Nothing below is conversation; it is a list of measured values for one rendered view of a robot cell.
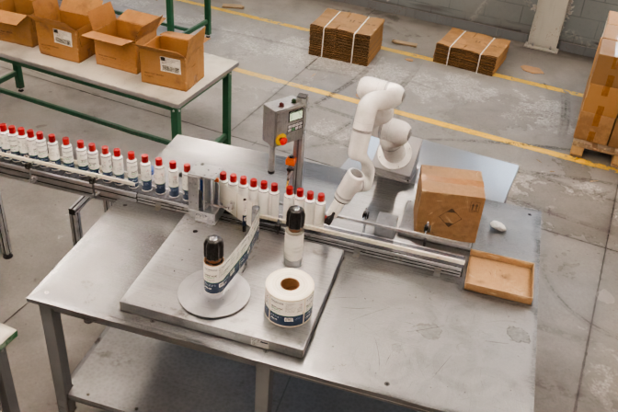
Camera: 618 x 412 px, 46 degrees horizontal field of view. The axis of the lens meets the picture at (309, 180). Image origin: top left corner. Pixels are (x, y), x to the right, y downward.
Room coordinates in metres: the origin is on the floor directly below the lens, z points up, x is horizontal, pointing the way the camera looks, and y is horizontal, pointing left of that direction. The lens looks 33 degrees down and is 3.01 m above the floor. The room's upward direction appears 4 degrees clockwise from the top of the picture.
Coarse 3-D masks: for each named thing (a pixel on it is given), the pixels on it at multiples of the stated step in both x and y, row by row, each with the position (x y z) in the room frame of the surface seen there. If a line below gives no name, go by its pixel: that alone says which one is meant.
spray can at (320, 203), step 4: (320, 192) 2.83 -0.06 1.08; (320, 196) 2.81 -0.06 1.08; (324, 196) 2.81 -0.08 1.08; (316, 200) 2.82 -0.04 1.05; (320, 200) 2.81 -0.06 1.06; (324, 200) 2.82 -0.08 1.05; (316, 204) 2.80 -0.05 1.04; (320, 204) 2.80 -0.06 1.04; (324, 204) 2.80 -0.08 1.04; (316, 208) 2.80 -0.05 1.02; (320, 208) 2.80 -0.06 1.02; (324, 208) 2.81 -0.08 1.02; (316, 212) 2.80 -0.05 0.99; (320, 212) 2.80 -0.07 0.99; (324, 212) 2.81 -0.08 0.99; (316, 216) 2.80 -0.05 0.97; (320, 216) 2.80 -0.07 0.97; (324, 216) 2.81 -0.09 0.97; (316, 220) 2.80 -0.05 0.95; (320, 220) 2.80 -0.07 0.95; (324, 220) 2.81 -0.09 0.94; (316, 224) 2.80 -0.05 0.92; (320, 224) 2.80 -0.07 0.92
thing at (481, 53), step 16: (448, 32) 7.30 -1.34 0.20; (464, 32) 7.34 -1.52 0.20; (448, 48) 6.91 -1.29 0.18; (464, 48) 6.89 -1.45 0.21; (480, 48) 6.93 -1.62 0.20; (496, 48) 6.97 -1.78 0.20; (448, 64) 6.91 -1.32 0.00; (464, 64) 6.83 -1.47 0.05; (480, 64) 6.77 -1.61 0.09; (496, 64) 6.74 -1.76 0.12
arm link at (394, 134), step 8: (392, 120) 3.23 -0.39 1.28; (400, 120) 3.23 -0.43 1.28; (384, 128) 3.20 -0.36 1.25; (392, 128) 3.19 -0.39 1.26; (400, 128) 3.19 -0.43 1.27; (408, 128) 3.20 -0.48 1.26; (384, 136) 3.19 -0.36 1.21; (392, 136) 3.18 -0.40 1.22; (400, 136) 3.17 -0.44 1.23; (408, 136) 3.19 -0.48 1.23; (384, 144) 3.29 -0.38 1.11; (392, 144) 3.25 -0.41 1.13; (400, 144) 3.19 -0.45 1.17
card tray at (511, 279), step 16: (480, 256) 2.76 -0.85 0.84; (496, 256) 2.74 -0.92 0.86; (480, 272) 2.64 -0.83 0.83; (496, 272) 2.65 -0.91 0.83; (512, 272) 2.66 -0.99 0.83; (528, 272) 2.67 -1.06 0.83; (464, 288) 2.52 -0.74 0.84; (480, 288) 2.51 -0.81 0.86; (496, 288) 2.54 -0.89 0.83; (512, 288) 2.55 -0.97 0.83; (528, 288) 2.56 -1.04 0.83
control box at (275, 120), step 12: (264, 108) 2.93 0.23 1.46; (276, 108) 2.91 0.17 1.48; (288, 108) 2.92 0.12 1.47; (300, 108) 2.96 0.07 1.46; (264, 120) 2.93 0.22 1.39; (276, 120) 2.87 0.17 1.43; (288, 120) 2.91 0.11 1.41; (300, 120) 2.96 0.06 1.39; (264, 132) 2.93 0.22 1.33; (276, 132) 2.87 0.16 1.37; (288, 132) 2.92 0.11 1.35; (300, 132) 2.96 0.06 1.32; (276, 144) 2.87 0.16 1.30
